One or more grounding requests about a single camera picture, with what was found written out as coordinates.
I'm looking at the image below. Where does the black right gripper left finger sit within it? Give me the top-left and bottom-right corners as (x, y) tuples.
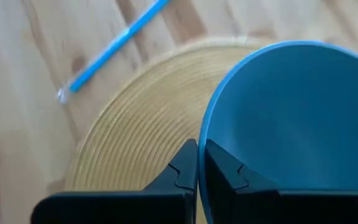
(31, 139), (198, 224)

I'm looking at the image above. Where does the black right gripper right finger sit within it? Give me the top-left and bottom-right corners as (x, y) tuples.
(204, 139), (358, 224)

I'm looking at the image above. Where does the blue bowl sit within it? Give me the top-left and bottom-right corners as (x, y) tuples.
(197, 40), (358, 224)

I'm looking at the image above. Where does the round woven straw placemat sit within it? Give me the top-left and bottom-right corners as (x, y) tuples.
(63, 37), (273, 224)

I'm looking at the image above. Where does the blue wrapped drinking straw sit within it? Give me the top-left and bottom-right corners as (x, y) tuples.
(56, 0), (172, 105)

